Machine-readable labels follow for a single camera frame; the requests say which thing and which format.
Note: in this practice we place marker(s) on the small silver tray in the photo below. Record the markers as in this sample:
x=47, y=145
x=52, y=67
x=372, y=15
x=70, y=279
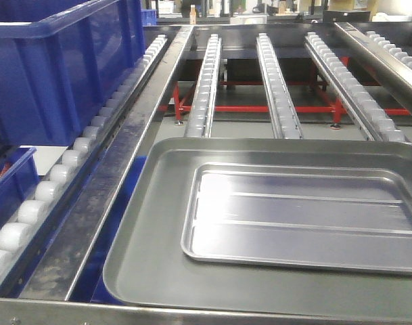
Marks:
x=357, y=219

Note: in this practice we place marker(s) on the large dark grey tray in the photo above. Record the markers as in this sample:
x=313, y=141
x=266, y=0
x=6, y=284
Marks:
x=147, y=266

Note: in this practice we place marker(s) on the white roller track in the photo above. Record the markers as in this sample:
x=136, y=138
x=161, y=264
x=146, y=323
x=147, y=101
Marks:
x=284, y=119
x=201, y=114
x=18, y=231
x=366, y=114

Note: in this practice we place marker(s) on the large blue plastic crate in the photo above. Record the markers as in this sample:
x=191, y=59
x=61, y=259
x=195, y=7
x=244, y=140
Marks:
x=60, y=61

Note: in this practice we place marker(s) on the small blue bin lower left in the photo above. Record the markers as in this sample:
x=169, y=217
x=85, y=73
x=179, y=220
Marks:
x=17, y=181

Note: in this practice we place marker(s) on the left white roller track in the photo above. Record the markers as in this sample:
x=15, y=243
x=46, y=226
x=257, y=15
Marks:
x=18, y=231

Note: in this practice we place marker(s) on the far right roller track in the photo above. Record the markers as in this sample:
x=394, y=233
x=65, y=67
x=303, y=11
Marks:
x=391, y=48

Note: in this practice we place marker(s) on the red metal floor frame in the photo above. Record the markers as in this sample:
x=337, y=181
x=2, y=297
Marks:
x=241, y=104

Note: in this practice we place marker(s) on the steel divider rail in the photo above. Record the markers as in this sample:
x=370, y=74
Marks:
x=88, y=200
x=389, y=71

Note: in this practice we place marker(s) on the right steel divider rail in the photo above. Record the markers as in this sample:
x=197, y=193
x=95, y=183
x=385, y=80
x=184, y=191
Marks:
x=389, y=71

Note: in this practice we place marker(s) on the steel front frame bar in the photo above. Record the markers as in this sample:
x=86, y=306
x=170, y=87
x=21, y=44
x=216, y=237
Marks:
x=28, y=311

